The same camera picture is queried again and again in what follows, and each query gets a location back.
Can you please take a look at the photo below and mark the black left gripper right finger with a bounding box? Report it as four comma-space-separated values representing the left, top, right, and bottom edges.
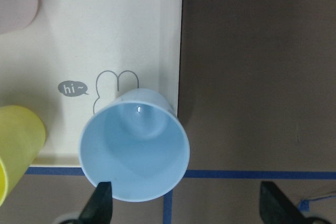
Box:
259, 181, 315, 223

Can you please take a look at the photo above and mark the light blue plastic cup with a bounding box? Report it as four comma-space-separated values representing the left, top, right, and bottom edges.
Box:
79, 88, 190, 202

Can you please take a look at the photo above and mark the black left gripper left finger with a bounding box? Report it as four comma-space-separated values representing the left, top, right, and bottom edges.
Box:
78, 182, 113, 224

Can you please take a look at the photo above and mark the yellow plastic cup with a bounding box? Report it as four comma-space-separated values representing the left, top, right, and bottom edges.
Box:
1, 105, 46, 204

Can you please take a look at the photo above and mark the pink plastic cup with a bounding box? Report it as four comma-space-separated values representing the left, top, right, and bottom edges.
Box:
1, 0, 38, 34

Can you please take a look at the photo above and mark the cream plastic tray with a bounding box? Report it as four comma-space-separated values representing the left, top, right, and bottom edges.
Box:
1, 0, 182, 167

